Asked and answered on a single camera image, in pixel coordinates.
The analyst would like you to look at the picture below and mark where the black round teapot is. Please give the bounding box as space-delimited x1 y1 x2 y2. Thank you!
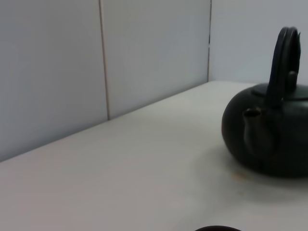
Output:
221 26 308 179

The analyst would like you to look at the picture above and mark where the small black teacup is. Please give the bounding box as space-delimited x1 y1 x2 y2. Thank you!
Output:
193 225 241 231

